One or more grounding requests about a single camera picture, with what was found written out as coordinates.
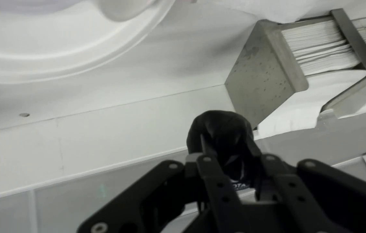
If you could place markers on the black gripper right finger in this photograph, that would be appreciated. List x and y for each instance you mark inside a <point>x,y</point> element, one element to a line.
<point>319,199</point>

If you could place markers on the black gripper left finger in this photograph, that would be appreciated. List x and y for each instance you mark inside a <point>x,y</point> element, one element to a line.
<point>169,195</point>

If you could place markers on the black circular object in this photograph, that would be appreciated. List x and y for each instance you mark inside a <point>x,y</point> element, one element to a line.
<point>221,130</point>

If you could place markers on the metal napkin holder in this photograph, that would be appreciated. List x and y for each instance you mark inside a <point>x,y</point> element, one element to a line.
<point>261,78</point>

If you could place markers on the white bowl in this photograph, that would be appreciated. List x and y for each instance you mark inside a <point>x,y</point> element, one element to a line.
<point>61,47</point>

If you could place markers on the white plastic container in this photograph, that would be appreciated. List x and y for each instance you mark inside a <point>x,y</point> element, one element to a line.
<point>124,8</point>

